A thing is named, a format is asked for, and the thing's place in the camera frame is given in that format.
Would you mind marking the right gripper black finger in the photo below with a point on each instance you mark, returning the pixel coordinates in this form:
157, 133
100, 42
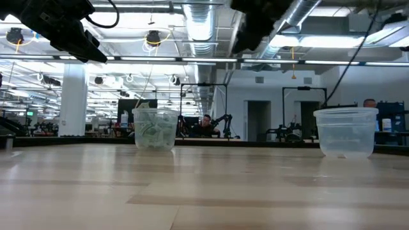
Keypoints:
252, 36

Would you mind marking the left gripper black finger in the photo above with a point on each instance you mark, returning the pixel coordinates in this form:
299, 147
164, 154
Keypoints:
91, 36
87, 52

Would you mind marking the clear plastic cup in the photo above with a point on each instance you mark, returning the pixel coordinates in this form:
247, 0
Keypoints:
171, 115
346, 134

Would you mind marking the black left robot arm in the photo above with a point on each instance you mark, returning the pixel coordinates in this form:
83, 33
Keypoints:
9, 6

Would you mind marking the background black robot arm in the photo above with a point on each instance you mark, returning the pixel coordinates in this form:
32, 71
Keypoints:
182, 126
225, 123
284, 131

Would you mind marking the black beam with light strips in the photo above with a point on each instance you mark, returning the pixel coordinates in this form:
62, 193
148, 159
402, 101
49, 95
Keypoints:
207, 60

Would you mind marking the white building pillar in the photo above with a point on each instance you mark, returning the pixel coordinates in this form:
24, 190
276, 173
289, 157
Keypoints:
73, 105

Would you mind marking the black monitor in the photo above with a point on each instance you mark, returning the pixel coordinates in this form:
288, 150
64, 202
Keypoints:
126, 103

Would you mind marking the ceiling light panel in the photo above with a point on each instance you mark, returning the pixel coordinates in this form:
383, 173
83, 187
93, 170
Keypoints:
319, 41

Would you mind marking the white bottle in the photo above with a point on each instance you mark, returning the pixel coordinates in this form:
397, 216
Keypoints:
124, 120

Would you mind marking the person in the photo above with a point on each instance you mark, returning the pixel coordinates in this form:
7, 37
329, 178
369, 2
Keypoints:
369, 103
206, 120

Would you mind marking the dark blue equipment rack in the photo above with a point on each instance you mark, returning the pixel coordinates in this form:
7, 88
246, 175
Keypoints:
394, 110

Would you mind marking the white container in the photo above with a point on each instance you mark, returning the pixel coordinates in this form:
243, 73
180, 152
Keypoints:
387, 125

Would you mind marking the grey wall vent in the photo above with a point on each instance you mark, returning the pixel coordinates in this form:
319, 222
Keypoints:
259, 80
307, 80

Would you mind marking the slanted silver ceiling duct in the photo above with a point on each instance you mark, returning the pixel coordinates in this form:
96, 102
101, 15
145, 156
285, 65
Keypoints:
306, 8

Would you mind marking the round silver ceiling duct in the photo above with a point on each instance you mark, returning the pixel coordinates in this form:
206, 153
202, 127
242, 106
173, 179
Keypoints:
199, 25

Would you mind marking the black background rig frame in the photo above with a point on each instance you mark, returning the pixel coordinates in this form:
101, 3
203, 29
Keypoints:
304, 88
203, 85

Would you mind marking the black aluminium table frame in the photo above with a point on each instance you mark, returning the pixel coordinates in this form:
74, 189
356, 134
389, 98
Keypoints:
287, 145

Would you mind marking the grey metal post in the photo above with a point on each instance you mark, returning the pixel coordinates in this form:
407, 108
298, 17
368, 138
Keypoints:
9, 142

